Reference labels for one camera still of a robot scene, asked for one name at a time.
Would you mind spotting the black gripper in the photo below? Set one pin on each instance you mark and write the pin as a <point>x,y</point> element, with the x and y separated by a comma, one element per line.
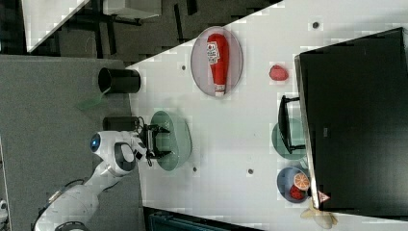
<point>147,137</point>

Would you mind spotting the mint green oval strainer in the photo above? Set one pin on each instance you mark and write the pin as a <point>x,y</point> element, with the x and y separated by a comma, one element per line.
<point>178,141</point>

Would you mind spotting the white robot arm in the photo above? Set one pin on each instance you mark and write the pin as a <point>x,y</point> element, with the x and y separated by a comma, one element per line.
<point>72,207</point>

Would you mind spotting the dark cylinder near robot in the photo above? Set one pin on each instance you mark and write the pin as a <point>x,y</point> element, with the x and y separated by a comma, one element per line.
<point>119,123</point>

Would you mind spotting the black cylindrical cup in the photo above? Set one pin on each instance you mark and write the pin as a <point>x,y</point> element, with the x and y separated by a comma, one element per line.
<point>112,80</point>

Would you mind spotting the green leaf toy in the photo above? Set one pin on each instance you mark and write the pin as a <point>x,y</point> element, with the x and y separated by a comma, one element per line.
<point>89,103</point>

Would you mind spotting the grey round plate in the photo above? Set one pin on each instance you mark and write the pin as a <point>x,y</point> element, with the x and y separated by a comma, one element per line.
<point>200,69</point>

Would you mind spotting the red ketchup bottle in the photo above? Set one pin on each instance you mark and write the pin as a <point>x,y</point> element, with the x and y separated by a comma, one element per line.
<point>218,59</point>

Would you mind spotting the blue bowl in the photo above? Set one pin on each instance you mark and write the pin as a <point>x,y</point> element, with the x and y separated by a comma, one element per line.
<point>284,181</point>

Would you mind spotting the red toy strawberry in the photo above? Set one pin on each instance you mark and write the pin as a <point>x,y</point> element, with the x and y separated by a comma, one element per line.
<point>278,73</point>

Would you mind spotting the red strawberry in bowl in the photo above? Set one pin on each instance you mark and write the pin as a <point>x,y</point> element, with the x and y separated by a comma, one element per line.
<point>297,193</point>

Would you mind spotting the orange slice toy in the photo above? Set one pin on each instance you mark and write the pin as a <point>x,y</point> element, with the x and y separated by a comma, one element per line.
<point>301,181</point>

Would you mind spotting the white side table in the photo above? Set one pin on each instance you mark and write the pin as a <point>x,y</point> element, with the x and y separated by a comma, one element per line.
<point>41,18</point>

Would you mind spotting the yellow banana toy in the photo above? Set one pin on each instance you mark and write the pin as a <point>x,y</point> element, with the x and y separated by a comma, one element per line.
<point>325,220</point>

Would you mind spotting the black toaster oven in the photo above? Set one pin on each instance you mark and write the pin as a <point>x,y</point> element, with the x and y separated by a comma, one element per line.
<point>354,111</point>

